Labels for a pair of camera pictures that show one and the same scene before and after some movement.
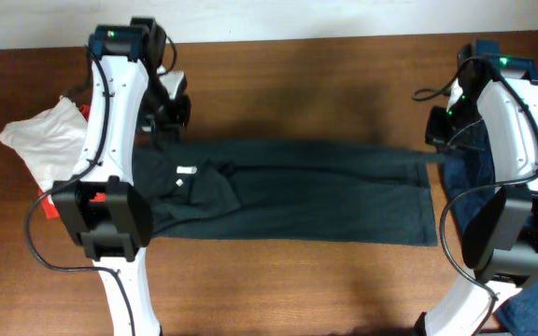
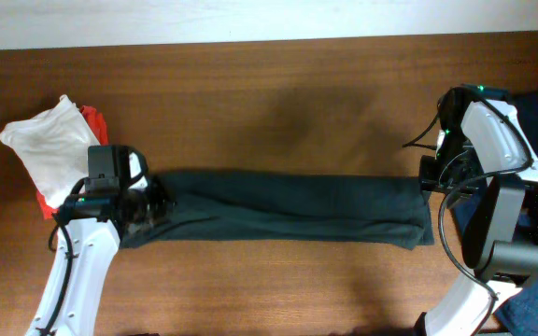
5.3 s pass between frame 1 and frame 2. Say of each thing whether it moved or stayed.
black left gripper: moved
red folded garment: stayed
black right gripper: moved
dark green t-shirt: moved
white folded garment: stayed
